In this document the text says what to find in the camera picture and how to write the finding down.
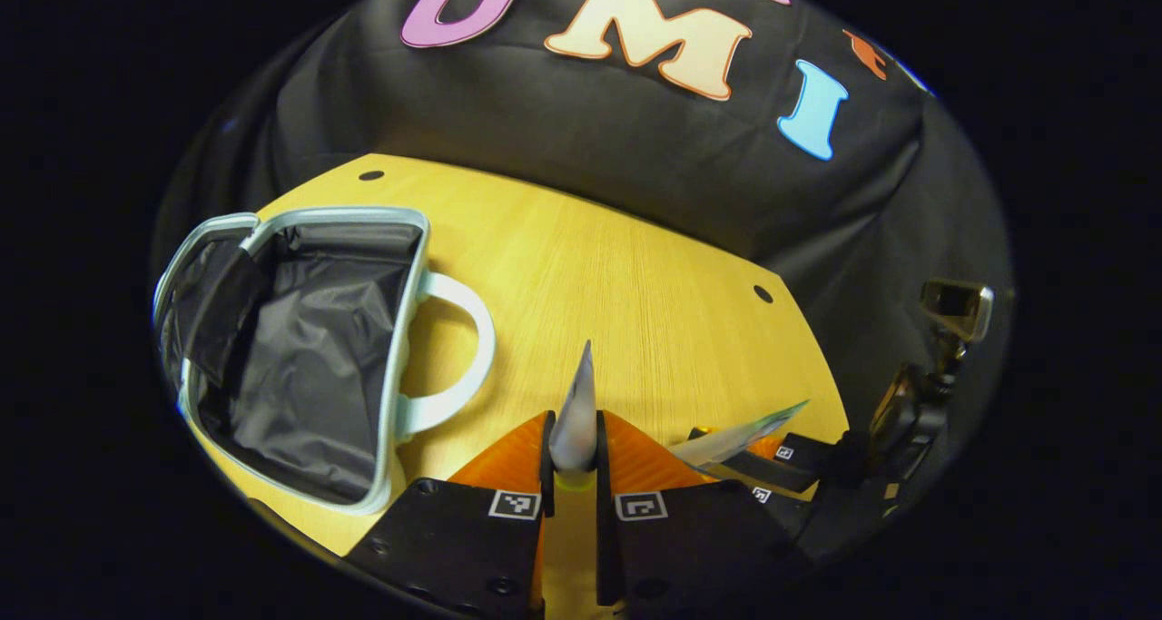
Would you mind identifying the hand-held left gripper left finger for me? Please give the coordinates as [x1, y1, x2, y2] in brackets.
[343, 409, 556, 620]

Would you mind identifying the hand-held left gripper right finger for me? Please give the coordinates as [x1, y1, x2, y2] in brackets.
[595, 409, 813, 616]

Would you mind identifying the small white tube green cap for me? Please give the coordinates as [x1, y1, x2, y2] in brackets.
[548, 340, 600, 494]

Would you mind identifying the black backdrop cloth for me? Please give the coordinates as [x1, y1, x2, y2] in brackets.
[150, 0, 1013, 512]

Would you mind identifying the light blue suitcase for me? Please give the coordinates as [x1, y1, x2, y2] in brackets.
[153, 206, 497, 517]

